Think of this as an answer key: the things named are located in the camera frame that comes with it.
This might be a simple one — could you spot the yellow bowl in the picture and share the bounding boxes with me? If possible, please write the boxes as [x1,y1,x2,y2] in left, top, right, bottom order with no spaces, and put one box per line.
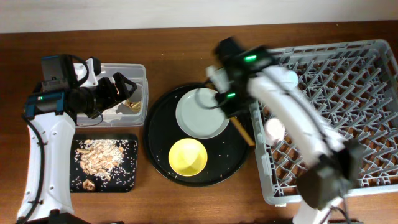
[168,138,208,177]

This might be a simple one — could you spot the black rectangular tray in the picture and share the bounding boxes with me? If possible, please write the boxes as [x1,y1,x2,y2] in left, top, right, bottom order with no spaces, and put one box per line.
[68,133,139,194]

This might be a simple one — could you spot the wooden chopstick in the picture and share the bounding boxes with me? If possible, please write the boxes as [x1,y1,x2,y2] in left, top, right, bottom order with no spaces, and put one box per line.
[229,117,256,147]

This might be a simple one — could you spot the round black tray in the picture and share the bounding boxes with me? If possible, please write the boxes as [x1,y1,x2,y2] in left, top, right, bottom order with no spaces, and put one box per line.
[143,83,254,187]

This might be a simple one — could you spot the white tissue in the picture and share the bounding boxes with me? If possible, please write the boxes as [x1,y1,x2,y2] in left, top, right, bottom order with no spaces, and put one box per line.
[102,103,132,116]

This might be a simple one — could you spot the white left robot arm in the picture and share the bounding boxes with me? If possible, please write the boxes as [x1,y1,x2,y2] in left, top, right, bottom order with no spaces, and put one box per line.
[16,54,137,223]

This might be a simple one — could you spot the food scraps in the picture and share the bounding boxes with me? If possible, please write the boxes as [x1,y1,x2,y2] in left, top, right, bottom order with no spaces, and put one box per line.
[74,139,137,192]

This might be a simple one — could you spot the light grey plate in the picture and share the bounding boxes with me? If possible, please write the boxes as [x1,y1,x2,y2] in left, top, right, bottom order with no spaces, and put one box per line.
[175,88,229,139]

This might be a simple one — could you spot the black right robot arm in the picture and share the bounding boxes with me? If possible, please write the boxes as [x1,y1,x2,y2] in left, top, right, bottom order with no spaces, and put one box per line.
[207,37,364,223]

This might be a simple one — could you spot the clear plastic bin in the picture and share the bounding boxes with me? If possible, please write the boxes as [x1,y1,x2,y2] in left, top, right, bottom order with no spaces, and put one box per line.
[77,63,149,128]

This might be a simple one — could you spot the gold foil wrapper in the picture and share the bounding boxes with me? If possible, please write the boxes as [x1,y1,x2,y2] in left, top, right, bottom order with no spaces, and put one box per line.
[124,99,141,113]

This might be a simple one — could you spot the light blue cup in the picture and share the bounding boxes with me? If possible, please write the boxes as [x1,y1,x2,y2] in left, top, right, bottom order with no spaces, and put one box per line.
[285,70,299,89]

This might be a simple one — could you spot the pink cup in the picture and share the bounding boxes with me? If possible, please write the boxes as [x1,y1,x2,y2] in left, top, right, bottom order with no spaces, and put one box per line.
[263,118,285,146]

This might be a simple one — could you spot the grey dishwasher rack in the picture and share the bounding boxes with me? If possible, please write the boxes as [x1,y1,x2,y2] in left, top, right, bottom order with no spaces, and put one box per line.
[250,40,397,205]

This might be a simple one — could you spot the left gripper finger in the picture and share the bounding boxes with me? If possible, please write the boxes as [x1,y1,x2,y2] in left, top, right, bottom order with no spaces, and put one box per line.
[86,94,131,118]
[113,72,137,96]

